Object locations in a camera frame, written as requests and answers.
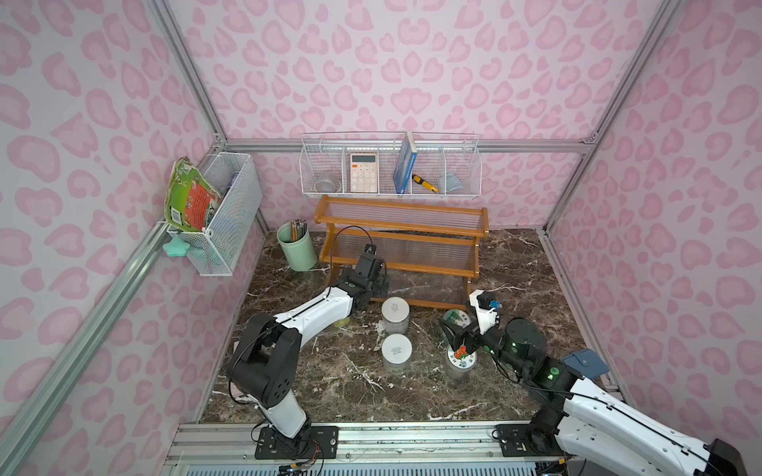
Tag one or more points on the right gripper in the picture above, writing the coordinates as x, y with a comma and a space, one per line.
470, 343

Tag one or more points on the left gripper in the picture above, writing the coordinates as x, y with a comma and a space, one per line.
374, 272

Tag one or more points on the green leaf lid seed jar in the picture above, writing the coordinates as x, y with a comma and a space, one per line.
456, 317

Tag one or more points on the tomato lid seed jar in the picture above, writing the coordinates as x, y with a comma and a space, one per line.
459, 364

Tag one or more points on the tall white-lid seed jar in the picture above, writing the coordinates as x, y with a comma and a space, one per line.
395, 313

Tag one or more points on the green label jar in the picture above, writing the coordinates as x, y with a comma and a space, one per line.
397, 352

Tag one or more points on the sunflower lid seed jar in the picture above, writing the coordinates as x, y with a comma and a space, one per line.
342, 323

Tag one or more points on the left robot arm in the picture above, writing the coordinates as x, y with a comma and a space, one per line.
264, 364

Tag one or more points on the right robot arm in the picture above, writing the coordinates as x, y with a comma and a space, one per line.
577, 417

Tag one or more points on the wooden three-tier shelf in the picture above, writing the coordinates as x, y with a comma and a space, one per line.
425, 239

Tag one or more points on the mint green pencil cup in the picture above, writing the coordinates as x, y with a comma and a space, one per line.
301, 256

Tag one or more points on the coloured pencils bundle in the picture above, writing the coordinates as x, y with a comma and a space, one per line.
298, 229

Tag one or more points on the clear tape roll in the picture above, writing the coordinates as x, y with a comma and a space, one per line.
327, 186

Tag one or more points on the pink white calculator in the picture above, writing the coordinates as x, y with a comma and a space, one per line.
363, 173

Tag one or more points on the yellow black utility knife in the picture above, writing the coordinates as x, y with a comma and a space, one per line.
425, 184

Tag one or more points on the blue book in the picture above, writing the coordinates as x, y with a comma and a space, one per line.
406, 160

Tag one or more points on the grey blue cloth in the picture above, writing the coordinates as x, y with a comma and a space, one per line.
452, 184

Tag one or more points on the blue wallet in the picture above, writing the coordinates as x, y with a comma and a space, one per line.
587, 362

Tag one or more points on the white mesh side basket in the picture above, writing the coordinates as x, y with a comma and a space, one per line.
215, 251

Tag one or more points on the green red children's book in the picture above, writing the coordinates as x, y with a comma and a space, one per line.
191, 200

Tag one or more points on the mint star-shaped hook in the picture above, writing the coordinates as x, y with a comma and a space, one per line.
176, 247

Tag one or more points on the white wire wall basket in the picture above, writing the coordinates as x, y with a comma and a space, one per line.
326, 155

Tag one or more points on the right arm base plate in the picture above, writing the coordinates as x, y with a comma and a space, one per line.
518, 441

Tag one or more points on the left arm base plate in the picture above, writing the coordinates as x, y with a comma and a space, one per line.
271, 445

